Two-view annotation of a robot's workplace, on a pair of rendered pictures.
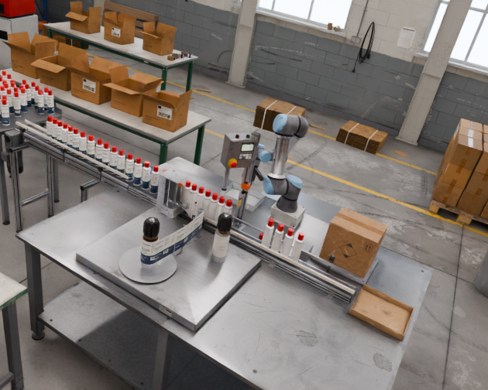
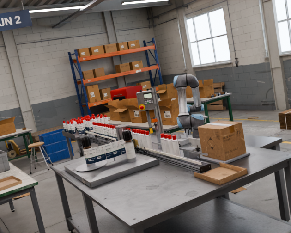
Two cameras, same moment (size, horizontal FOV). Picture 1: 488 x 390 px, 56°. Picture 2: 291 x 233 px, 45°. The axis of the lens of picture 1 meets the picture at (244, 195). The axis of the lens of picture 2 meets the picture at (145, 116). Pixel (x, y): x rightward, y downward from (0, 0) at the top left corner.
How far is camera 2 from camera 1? 2.24 m
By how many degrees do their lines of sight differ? 42
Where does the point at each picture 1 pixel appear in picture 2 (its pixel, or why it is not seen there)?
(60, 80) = (127, 116)
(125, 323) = (106, 220)
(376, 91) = not seen: outside the picture
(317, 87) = not seen: outside the picture
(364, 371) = (172, 197)
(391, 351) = (205, 189)
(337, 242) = (205, 140)
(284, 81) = not seen: outside the picture
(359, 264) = (219, 150)
